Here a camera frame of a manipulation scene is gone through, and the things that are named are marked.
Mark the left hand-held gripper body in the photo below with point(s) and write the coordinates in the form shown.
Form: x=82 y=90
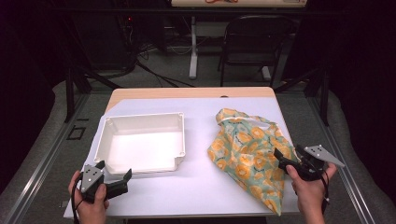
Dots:
x=91 y=179

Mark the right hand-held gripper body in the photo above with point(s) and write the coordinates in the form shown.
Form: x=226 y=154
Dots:
x=314 y=155

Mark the white plastic tray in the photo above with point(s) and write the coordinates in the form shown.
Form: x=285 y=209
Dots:
x=143 y=149

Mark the lemon print fabric bag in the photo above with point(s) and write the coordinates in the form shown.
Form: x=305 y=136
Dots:
x=246 y=152

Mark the person's left hand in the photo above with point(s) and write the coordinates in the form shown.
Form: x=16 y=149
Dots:
x=90 y=210

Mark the person's right hand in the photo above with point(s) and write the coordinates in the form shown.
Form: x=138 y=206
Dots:
x=311 y=194

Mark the black metal stand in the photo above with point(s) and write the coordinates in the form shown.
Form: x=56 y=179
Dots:
x=325 y=93
x=70 y=93

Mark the light wooden table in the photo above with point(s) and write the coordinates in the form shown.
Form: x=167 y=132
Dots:
x=186 y=92

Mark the black folding chair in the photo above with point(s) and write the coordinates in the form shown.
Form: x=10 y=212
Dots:
x=255 y=37

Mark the white desk leg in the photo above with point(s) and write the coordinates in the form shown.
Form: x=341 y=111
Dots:
x=193 y=46

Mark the aluminium floor rail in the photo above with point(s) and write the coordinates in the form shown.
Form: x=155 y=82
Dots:
x=40 y=168
x=339 y=155

